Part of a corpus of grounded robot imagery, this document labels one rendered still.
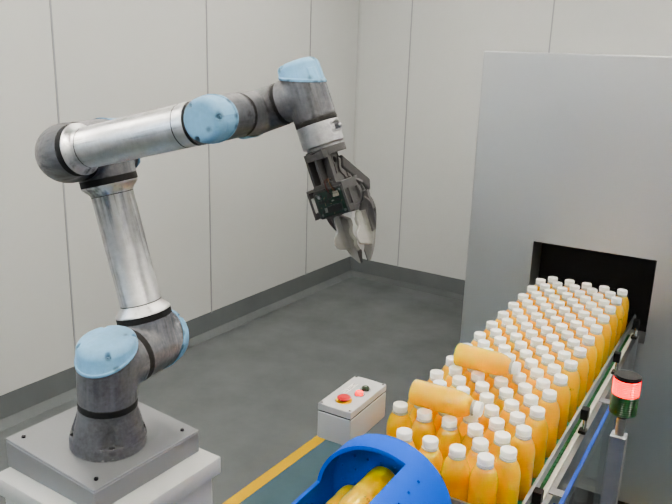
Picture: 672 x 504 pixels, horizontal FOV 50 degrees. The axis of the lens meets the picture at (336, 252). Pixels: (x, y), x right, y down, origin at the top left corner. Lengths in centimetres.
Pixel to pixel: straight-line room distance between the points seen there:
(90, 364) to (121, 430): 15
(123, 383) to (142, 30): 332
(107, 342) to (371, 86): 510
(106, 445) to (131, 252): 38
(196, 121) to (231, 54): 396
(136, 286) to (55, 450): 36
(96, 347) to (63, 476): 25
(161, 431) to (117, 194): 50
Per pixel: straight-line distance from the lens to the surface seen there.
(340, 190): 122
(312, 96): 124
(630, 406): 190
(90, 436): 152
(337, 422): 192
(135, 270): 154
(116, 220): 153
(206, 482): 163
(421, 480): 146
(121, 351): 145
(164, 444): 157
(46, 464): 156
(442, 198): 612
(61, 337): 445
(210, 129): 116
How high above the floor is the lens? 199
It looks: 16 degrees down
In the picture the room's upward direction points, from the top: 2 degrees clockwise
